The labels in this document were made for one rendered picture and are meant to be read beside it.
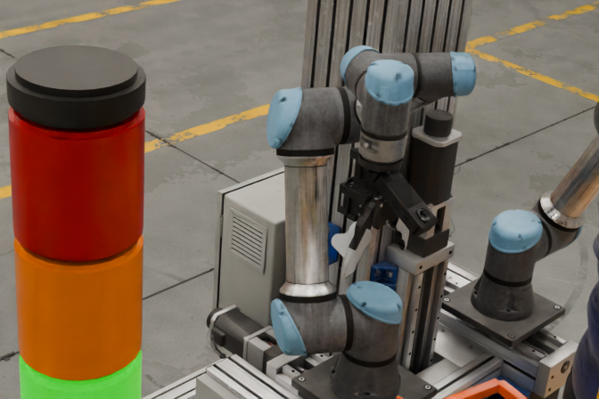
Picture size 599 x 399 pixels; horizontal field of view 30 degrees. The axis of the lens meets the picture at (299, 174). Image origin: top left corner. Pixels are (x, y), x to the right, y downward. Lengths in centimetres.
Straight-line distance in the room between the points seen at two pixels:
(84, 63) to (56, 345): 11
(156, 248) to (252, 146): 116
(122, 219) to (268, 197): 228
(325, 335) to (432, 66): 65
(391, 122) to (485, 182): 398
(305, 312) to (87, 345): 179
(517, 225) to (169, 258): 242
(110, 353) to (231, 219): 225
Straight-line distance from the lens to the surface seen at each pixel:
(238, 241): 270
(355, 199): 183
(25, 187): 42
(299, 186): 220
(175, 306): 449
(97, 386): 46
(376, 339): 229
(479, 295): 271
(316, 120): 217
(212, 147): 578
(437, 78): 186
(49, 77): 41
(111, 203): 42
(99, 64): 42
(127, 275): 44
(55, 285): 43
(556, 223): 270
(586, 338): 198
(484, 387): 220
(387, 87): 173
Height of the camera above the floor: 249
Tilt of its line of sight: 27 degrees down
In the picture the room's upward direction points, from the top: 5 degrees clockwise
